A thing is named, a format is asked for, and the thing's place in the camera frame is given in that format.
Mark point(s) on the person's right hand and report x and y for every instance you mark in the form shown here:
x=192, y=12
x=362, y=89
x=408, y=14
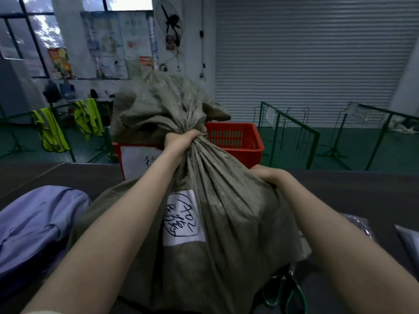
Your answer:
x=273, y=175

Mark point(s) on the person's left hand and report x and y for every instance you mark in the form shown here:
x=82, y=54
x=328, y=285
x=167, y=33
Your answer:
x=176, y=143

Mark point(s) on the green metal railing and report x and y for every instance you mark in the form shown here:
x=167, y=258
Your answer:
x=288, y=134
x=383, y=127
x=62, y=134

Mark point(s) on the wall-mounted fan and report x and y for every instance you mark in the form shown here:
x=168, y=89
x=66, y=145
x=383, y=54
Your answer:
x=171, y=21

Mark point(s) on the person's right fingers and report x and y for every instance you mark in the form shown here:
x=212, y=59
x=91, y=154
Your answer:
x=260, y=171

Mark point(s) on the grey-green woven sack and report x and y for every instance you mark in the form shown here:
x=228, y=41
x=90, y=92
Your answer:
x=229, y=205

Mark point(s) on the large framed window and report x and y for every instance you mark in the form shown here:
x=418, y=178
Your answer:
x=29, y=32

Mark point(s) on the white paper basket sign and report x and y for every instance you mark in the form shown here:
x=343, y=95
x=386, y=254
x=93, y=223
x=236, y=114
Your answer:
x=137, y=165

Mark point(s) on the clear plastic bag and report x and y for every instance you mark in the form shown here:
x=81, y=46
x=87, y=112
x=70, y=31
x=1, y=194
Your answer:
x=409, y=241
x=360, y=225

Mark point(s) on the person's left fingers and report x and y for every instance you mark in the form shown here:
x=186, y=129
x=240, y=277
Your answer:
x=191, y=134

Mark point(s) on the black backpack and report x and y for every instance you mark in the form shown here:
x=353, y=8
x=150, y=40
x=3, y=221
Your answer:
x=52, y=92

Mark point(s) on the red plastic basket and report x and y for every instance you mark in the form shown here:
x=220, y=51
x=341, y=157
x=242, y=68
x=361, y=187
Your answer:
x=235, y=140

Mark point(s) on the colourful wall poster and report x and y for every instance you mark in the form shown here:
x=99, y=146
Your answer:
x=60, y=63

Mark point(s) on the person's left forearm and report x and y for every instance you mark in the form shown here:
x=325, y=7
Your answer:
x=114, y=232

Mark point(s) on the person's right forearm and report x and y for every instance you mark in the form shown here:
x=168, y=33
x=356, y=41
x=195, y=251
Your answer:
x=334, y=245

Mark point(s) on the wall notice board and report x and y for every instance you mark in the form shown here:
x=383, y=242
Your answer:
x=114, y=42

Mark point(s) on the white handwritten sack label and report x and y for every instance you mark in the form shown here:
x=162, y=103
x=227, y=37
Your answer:
x=183, y=219

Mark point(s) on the grey roller shutter door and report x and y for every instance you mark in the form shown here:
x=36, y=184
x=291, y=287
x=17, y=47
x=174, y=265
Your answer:
x=311, y=55

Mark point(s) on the yellow high-visibility vest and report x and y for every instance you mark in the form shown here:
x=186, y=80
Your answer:
x=88, y=117
x=50, y=130

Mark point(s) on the small framed window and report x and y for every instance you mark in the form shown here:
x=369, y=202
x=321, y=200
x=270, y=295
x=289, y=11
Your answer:
x=124, y=3

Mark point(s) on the lavender blue garment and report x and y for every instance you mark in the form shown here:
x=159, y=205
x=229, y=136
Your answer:
x=36, y=222

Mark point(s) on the blue bag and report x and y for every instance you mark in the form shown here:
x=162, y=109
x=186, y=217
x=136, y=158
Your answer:
x=67, y=90

